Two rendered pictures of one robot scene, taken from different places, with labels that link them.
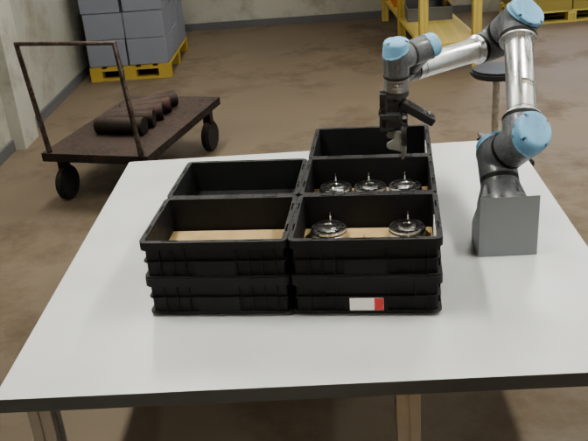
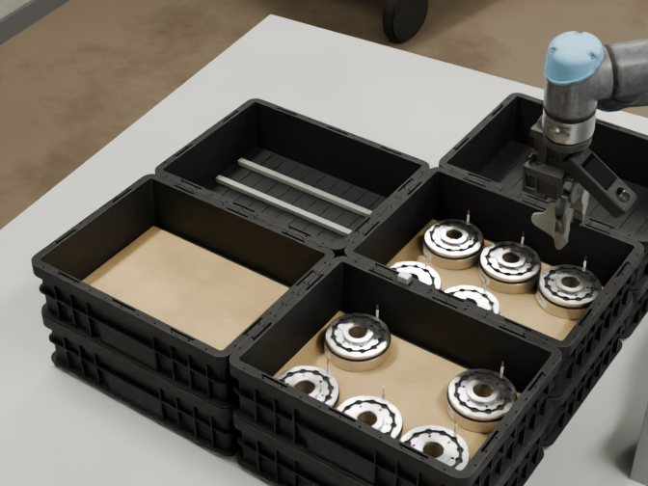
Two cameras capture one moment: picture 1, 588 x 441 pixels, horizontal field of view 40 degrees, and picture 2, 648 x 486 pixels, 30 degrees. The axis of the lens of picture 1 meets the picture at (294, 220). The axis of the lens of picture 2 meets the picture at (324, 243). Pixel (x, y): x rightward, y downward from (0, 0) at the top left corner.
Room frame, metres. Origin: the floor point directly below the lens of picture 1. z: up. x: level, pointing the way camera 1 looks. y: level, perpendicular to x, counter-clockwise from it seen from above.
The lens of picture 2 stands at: (0.80, -0.67, 2.16)
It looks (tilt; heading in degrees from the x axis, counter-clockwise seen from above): 39 degrees down; 26
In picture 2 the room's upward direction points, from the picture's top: straight up
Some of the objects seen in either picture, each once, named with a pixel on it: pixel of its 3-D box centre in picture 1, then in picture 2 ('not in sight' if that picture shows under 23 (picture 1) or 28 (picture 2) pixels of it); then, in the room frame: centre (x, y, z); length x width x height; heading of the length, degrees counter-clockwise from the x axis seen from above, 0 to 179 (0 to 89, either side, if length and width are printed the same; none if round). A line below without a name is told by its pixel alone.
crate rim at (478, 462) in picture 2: (366, 219); (395, 362); (1.98, -0.20, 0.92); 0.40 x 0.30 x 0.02; 82
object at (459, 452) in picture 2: not in sight; (433, 452); (1.89, -0.29, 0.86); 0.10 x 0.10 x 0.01
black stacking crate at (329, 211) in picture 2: (241, 195); (293, 196); (2.33, 0.16, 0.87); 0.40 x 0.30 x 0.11; 82
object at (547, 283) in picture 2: (405, 185); (570, 284); (2.33, -0.36, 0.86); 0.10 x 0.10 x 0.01
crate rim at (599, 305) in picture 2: (368, 177); (494, 254); (2.28, -0.24, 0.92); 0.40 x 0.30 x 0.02; 82
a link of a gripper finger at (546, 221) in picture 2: (396, 145); (549, 224); (2.27, -0.32, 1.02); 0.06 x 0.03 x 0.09; 82
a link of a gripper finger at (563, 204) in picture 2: (402, 130); (564, 205); (2.26, -0.34, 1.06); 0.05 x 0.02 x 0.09; 172
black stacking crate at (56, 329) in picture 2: (227, 271); (190, 334); (2.04, 0.20, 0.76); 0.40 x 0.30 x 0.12; 82
